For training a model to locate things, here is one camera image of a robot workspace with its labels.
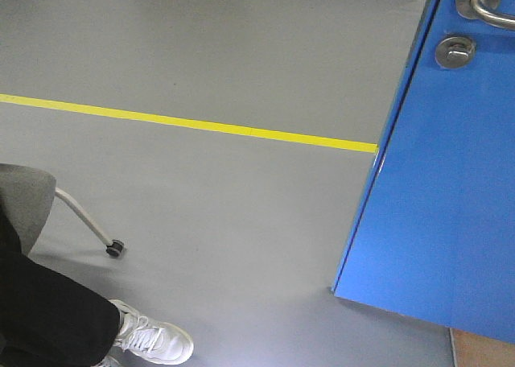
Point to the white sneaker upper foot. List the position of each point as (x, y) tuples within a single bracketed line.
[(154, 341)]

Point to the blue door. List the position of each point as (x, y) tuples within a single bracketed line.
[(433, 236)]

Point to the grey office chair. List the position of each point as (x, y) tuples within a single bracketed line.
[(27, 196)]

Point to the wooden platform base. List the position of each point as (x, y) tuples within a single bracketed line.
[(471, 350)]

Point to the white sneaker lower foot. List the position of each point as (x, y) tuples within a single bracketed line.
[(108, 361)]

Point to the seated person black trousers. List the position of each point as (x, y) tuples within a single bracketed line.
[(47, 319)]

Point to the silver door lock thumbturn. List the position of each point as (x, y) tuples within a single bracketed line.
[(455, 52)]

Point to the white sneaker foot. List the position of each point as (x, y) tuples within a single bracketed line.
[(108, 361), (154, 341)]

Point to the silver door handle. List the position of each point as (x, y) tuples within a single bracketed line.
[(485, 11)]

